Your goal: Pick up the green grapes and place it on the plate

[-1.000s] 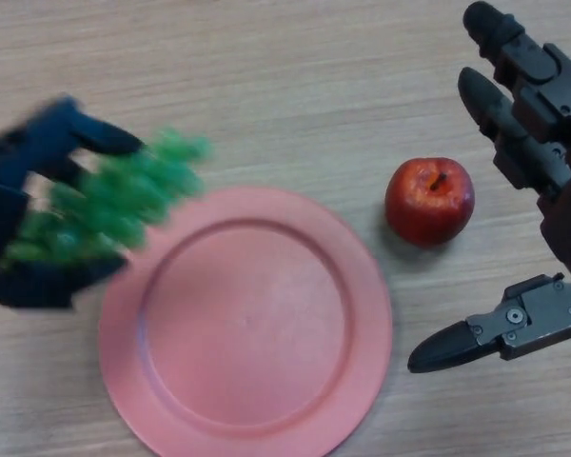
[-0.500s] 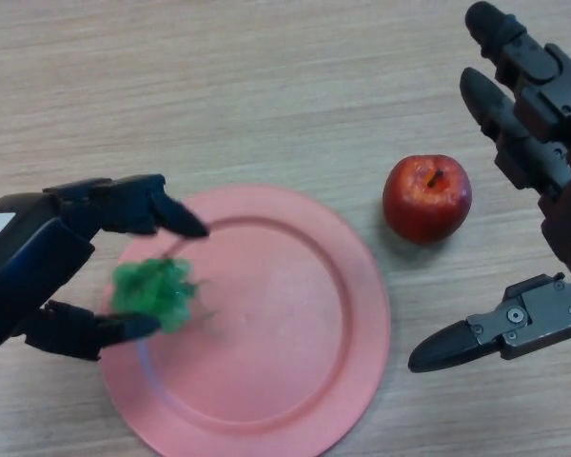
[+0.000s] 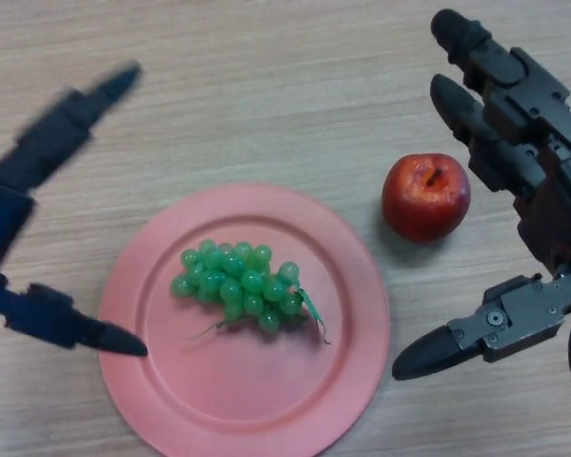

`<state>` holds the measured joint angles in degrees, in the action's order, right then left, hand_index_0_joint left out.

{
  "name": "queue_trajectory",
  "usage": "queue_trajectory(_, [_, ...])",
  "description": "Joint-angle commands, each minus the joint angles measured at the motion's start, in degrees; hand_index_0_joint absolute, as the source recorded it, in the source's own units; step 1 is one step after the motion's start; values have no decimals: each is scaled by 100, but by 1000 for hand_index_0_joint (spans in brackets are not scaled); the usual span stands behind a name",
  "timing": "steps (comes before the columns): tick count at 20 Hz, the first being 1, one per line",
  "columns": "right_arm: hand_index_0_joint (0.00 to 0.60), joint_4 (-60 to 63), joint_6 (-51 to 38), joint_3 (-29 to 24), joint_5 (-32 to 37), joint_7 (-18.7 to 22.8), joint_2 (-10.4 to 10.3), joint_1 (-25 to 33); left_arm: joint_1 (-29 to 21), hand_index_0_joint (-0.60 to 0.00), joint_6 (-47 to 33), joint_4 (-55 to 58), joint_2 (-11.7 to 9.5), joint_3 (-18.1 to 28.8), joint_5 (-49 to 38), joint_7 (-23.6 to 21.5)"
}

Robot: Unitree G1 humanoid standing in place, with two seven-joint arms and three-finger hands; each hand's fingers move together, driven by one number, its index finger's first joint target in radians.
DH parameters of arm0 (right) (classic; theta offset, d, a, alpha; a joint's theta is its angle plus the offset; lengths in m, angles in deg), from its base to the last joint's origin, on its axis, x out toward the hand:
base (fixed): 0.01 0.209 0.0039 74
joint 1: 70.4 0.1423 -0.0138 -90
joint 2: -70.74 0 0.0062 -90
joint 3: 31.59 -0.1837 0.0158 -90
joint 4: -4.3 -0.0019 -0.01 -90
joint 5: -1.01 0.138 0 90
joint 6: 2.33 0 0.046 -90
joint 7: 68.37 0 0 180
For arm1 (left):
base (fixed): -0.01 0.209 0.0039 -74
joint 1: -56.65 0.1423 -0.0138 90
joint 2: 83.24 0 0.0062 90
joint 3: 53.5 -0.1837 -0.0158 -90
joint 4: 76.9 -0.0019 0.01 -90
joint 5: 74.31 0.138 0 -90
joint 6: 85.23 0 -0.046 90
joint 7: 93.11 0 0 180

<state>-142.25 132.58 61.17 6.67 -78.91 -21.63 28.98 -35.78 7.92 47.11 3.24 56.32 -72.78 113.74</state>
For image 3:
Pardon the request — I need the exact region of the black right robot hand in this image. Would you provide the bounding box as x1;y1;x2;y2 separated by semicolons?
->
391;9;571;381

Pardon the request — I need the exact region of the green grapes bunch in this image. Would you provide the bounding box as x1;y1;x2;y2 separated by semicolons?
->
169;239;332;346

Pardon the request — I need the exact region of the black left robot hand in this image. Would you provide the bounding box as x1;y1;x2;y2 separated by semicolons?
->
0;61;148;358

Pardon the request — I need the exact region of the pink round plate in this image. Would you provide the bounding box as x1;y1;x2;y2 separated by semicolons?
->
97;183;391;457

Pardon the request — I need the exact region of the red apple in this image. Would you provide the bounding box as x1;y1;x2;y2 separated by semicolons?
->
381;152;472;245

